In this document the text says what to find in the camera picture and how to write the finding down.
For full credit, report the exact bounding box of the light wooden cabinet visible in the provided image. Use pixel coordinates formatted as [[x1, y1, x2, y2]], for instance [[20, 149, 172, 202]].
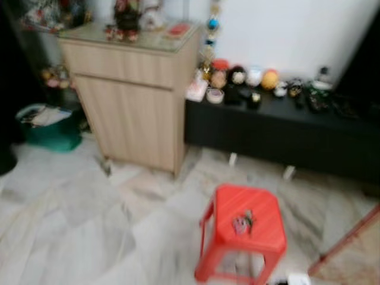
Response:
[[58, 23, 204, 177]]

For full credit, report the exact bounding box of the orange egg ornament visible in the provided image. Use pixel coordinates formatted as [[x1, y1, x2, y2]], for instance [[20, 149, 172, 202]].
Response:
[[261, 69, 280, 91]]

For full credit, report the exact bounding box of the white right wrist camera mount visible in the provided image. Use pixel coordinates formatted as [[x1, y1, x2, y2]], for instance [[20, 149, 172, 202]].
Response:
[[287, 273, 312, 285]]

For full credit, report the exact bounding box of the dark figurine with red base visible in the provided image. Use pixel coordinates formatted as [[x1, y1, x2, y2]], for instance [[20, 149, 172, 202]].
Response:
[[105, 0, 144, 43]]

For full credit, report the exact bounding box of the green bin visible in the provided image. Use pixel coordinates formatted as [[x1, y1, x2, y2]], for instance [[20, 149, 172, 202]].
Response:
[[16, 104, 84, 153]]

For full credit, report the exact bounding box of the black low console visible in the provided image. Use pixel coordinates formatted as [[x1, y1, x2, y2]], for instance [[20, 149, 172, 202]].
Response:
[[184, 88, 380, 186]]

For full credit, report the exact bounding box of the hanging bead ornament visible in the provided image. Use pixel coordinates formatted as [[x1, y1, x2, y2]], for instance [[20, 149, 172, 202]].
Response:
[[201, 0, 222, 79]]

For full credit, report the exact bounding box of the white round jar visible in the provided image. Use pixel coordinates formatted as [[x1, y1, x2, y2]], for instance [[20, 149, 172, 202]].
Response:
[[246, 65, 264, 87]]

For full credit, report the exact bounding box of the red plastic stool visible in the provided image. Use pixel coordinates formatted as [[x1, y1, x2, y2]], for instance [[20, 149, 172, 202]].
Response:
[[194, 183, 287, 284]]

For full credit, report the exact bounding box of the red capped round doll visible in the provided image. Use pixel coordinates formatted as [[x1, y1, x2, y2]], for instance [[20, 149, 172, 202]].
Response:
[[210, 58, 230, 89]]

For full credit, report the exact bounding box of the black round doll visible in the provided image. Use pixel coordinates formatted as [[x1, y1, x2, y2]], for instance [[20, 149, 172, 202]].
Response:
[[229, 65, 248, 91]]

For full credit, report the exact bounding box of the orange marble board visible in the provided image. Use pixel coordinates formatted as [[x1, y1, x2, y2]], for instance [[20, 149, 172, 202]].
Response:
[[308, 205, 380, 285]]

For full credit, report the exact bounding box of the small pink bowl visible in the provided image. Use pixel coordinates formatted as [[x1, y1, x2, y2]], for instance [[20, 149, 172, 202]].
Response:
[[205, 88, 225, 105]]

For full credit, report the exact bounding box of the small red box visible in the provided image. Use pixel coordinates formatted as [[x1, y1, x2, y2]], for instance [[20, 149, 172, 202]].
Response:
[[166, 23, 190, 38]]

